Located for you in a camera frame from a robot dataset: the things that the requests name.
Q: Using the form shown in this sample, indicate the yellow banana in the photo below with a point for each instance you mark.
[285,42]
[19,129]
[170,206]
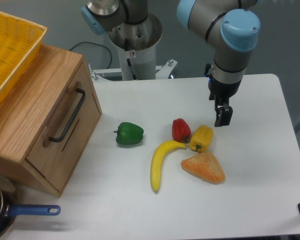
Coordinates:
[157,161]

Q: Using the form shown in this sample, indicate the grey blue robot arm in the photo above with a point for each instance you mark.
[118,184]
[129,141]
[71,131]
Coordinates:
[227,25]

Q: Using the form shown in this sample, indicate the green bell pepper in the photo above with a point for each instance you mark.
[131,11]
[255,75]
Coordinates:
[128,134]

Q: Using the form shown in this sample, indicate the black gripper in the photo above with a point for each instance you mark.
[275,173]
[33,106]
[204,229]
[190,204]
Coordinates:
[222,85]

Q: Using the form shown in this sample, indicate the yellow plastic basket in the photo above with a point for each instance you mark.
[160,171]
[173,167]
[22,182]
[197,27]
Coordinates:
[20,41]

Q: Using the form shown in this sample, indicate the yellow bell pepper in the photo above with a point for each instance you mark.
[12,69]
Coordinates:
[201,139]

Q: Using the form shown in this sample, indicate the wooden drawer cabinet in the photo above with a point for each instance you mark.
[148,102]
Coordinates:
[27,109]

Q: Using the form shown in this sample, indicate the red bell pepper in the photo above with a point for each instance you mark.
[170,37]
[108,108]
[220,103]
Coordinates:
[181,131]

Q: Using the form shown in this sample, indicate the wooden top drawer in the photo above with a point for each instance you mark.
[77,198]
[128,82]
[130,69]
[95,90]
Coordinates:
[64,138]

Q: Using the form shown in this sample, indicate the orange bread wedge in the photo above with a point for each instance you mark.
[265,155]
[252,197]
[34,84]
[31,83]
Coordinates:
[204,166]

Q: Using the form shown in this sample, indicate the blue handled saucepan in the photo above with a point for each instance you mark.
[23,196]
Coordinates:
[10,207]

